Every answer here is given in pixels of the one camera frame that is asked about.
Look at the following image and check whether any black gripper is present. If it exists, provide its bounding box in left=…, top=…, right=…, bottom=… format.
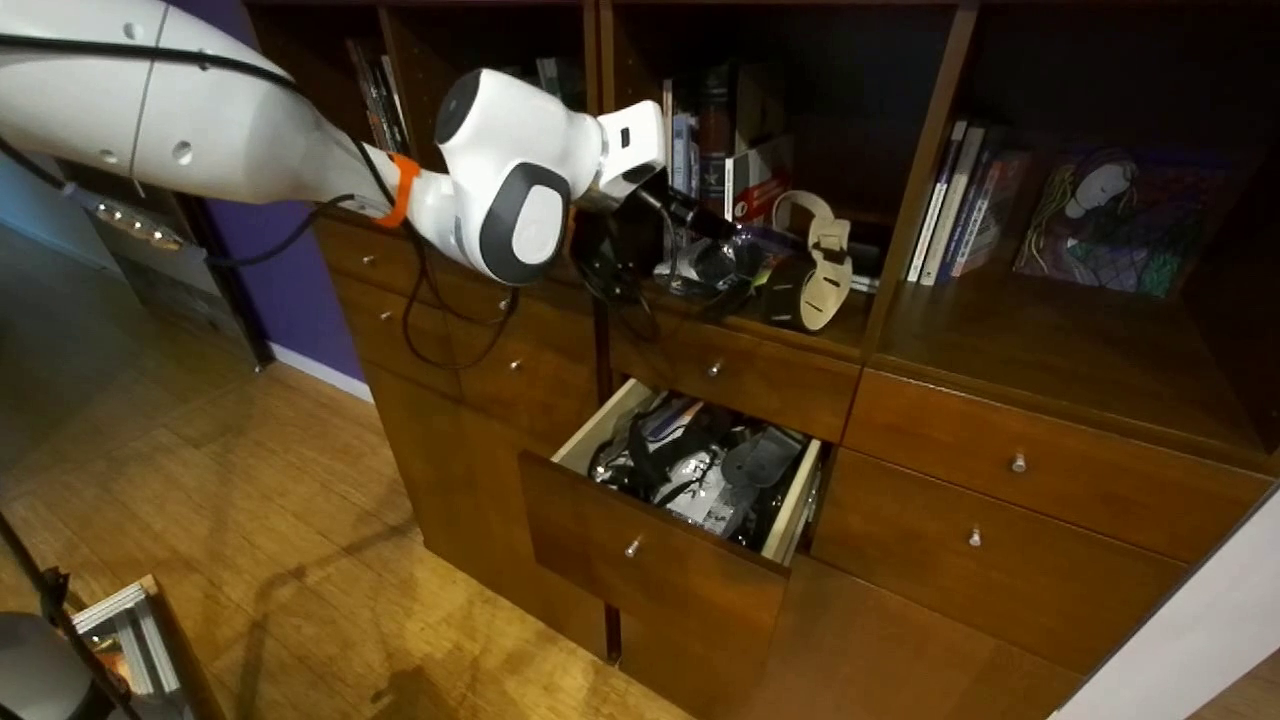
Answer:
left=576, top=164, right=731, bottom=302

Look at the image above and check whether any black tripod stand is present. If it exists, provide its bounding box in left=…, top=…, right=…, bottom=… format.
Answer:
left=0, top=513, right=134, bottom=720

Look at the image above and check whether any dark side table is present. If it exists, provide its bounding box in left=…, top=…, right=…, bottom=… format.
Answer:
left=62, top=177, right=274, bottom=378

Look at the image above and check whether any white slanted panel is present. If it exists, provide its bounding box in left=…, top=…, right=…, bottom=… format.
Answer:
left=1048, top=484, right=1280, bottom=720

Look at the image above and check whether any white upright book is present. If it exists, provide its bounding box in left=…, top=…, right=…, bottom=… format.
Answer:
left=933, top=124, right=990, bottom=287
left=904, top=120, right=971, bottom=287

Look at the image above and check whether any orange cable strap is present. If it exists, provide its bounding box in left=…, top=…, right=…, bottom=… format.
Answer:
left=376, top=150, right=425, bottom=231

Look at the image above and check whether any closed wooden drawer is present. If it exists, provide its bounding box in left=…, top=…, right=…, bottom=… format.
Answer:
left=311, top=214, right=431, bottom=306
left=604, top=297, right=864, bottom=449
left=330, top=273, right=455, bottom=374
left=419, top=257, right=606, bottom=374
left=445, top=326, right=604, bottom=457
left=838, top=363, right=1275, bottom=567
left=807, top=445, right=1192, bottom=678

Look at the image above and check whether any plastic bag with cables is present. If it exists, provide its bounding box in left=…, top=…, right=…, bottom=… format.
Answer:
left=587, top=393, right=712, bottom=499

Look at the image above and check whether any open wooden drawer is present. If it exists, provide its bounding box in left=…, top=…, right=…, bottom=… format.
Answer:
left=517, top=378, right=832, bottom=716

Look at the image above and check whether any gray round object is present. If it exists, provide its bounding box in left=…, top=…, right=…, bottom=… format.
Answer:
left=0, top=614, right=92, bottom=720

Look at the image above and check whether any red flat item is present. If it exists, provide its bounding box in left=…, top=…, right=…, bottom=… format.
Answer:
left=731, top=177, right=792, bottom=223

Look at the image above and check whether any white paper with handwriting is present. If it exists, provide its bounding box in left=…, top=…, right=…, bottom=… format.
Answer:
left=656, top=451, right=753, bottom=541

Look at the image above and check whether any brown Hamilton book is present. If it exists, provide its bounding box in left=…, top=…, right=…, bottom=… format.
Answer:
left=700, top=66, right=735, bottom=223

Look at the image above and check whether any dark purple book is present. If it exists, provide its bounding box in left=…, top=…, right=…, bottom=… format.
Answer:
left=956, top=145, right=1036, bottom=286

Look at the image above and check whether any blue spine book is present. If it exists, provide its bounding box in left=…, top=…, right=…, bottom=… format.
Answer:
left=667, top=111, right=707, bottom=206

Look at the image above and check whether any black fabric pouch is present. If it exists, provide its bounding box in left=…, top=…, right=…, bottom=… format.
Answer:
left=722, top=424, right=811, bottom=551

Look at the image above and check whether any brown wooden shelf cabinet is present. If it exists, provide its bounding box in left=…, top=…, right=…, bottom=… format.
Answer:
left=237, top=0, right=1280, bottom=720

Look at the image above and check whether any dark leaning book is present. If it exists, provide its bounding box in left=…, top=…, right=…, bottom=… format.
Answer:
left=339, top=35, right=419, bottom=158

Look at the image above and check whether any small white teal box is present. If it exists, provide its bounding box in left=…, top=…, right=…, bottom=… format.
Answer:
left=70, top=571, right=204, bottom=720

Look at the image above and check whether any clear plastic zip bag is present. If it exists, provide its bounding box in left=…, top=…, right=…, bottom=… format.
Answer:
left=644, top=197, right=811, bottom=333

